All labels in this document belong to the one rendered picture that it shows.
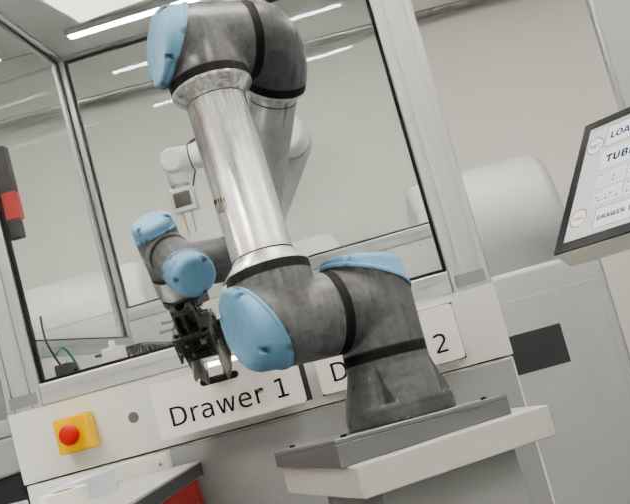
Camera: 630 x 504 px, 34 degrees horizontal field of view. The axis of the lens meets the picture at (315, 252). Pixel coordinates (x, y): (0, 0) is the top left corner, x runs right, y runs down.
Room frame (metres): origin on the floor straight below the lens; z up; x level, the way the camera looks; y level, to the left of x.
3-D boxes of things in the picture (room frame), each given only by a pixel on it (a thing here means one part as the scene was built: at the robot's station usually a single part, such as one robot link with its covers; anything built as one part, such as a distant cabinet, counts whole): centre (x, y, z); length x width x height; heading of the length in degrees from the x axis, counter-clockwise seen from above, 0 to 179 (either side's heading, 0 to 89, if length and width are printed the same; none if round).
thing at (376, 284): (1.43, -0.05, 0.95); 0.13 x 0.12 x 0.14; 117
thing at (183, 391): (1.99, 0.23, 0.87); 0.29 x 0.02 x 0.11; 85
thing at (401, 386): (1.42, -0.06, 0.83); 0.15 x 0.15 x 0.10
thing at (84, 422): (2.07, 0.56, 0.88); 0.07 x 0.05 x 0.07; 85
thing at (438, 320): (2.04, -0.09, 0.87); 0.29 x 0.02 x 0.11; 85
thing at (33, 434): (2.54, 0.15, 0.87); 1.02 x 0.95 x 0.14; 85
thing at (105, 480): (1.85, 0.52, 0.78); 0.12 x 0.08 x 0.04; 160
